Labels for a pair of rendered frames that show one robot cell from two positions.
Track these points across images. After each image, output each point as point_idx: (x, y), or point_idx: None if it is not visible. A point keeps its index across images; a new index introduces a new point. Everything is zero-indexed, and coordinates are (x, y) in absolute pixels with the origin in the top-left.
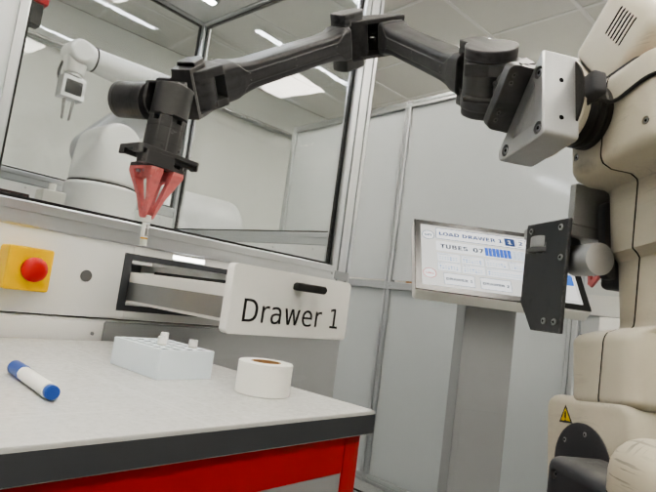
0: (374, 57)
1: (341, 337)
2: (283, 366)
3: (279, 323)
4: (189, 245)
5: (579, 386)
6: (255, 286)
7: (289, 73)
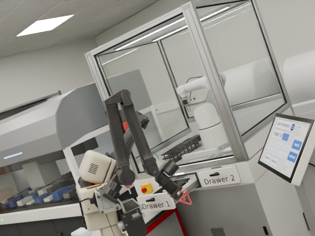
0: (144, 123)
1: (173, 208)
2: None
3: (152, 208)
4: (177, 169)
5: None
6: (142, 201)
7: (131, 143)
